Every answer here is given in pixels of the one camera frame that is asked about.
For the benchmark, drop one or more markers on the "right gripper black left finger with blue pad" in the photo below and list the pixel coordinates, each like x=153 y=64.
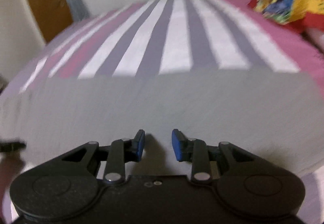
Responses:
x=121 y=151

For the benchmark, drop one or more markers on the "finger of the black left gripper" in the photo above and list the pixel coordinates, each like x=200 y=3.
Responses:
x=10 y=147

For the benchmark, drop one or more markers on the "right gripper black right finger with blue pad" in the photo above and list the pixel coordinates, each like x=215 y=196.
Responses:
x=201 y=155

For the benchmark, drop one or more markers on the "grey pants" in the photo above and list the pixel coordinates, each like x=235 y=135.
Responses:
x=276 y=116

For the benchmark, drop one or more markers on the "pink striped bed sheet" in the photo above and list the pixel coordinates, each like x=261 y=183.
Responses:
x=144 y=40

